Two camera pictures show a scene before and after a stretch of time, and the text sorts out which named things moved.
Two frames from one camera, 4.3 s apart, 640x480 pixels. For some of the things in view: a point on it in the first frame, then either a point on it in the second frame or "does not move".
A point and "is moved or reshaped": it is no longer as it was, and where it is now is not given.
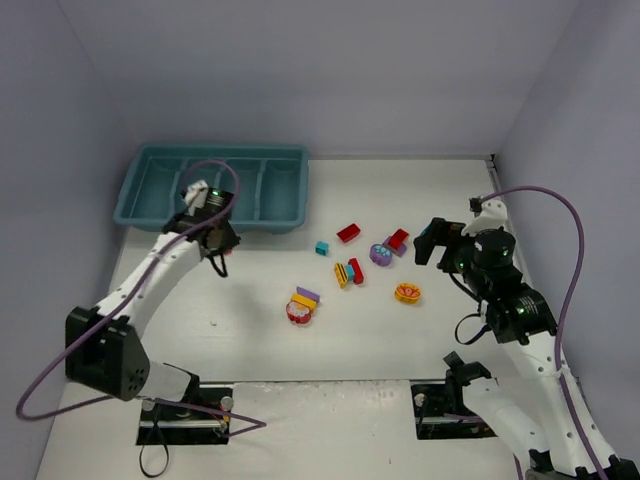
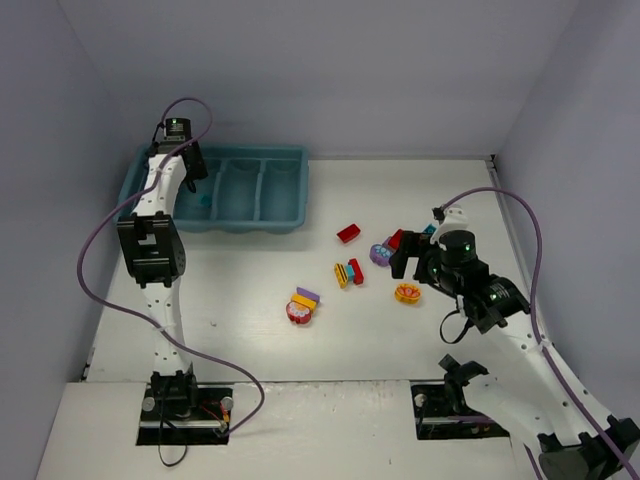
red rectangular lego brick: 348,233 does not move
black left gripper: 220,239 → 195,163
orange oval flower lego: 407,293 does not move
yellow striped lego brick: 340,274 does not move
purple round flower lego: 380,255 does not move
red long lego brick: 358,277 does not move
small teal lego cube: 322,248 is moved or reshaped
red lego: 397,242 does not move
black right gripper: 438,238 → 408,248
